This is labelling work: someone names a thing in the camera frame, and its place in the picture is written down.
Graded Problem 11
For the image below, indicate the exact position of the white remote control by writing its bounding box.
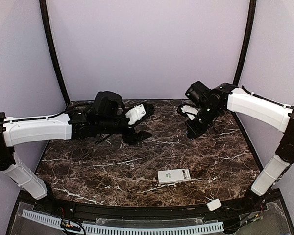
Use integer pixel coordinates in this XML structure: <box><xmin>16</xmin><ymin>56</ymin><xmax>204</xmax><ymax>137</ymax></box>
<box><xmin>157</xmin><ymin>169</ymin><xmax>189</xmax><ymax>184</ymax></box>

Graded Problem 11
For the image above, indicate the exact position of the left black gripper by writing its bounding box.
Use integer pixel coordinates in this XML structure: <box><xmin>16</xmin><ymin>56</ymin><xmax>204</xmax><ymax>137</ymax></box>
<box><xmin>98</xmin><ymin>108</ymin><xmax>153</xmax><ymax>145</ymax></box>

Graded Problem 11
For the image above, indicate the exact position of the white battery cover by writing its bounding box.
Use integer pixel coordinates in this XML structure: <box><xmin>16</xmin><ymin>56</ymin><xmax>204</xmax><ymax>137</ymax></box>
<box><xmin>206</xmin><ymin>199</ymin><xmax>222</xmax><ymax>211</ymax></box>

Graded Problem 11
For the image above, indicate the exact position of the white slotted cable duct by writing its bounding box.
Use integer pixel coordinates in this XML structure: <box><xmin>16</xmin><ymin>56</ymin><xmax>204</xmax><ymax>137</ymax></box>
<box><xmin>22</xmin><ymin>209</ymin><xmax>224</xmax><ymax>235</ymax></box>

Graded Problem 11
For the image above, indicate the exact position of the small circuit board with wires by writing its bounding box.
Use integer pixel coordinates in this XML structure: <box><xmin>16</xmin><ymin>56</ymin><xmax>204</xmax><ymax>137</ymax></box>
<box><xmin>60</xmin><ymin>219</ymin><xmax>86</xmax><ymax>235</ymax></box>

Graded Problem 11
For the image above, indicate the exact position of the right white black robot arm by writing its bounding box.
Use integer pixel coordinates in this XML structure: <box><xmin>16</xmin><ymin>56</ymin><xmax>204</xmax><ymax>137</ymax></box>
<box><xmin>180</xmin><ymin>81</ymin><xmax>294</xmax><ymax>212</ymax></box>

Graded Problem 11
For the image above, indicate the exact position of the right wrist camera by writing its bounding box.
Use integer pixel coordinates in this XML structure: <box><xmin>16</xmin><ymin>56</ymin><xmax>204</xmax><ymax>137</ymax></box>
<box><xmin>177</xmin><ymin>104</ymin><xmax>198</xmax><ymax>120</ymax></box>

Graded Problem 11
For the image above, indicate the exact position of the black frame post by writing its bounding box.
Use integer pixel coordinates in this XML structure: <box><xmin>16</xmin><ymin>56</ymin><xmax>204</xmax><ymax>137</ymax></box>
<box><xmin>39</xmin><ymin>0</ymin><xmax>71</xmax><ymax>105</ymax></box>
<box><xmin>233</xmin><ymin>0</ymin><xmax>257</xmax><ymax>86</ymax></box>

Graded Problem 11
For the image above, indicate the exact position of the black front rail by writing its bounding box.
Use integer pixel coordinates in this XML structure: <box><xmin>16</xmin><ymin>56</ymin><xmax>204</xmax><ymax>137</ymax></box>
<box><xmin>19</xmin><ymin>189</ymin><xmax>282</xmax><ymax>222</ymax></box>

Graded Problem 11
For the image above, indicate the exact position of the left black frame post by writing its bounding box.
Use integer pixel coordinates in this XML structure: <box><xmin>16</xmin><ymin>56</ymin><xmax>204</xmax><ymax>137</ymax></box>
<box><xmin>39</xmin><ymin>0</ymin><xmax>71</xmax><ymax>105</ymax></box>

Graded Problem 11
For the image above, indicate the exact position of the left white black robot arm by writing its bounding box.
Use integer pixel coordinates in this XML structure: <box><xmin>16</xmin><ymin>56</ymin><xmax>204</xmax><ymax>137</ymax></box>
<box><xmin>0</xmin><ymin>91</ymin><xmax>154</xmax><ymax>213</ymax></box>

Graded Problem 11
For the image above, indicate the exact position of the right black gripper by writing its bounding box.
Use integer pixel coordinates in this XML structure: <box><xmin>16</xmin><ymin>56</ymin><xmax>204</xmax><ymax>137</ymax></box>
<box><xmin>184</xmin><ymin>103</ymin><xmax>221</xmax><ymax>138</ymax></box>

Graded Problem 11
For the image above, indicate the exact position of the right black frame post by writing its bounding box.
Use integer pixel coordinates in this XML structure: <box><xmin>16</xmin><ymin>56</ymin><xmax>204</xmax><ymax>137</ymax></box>
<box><xmin>233</xmin><ymin>0</ymin><xmax>257</xmax><ymax>86</ymax></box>

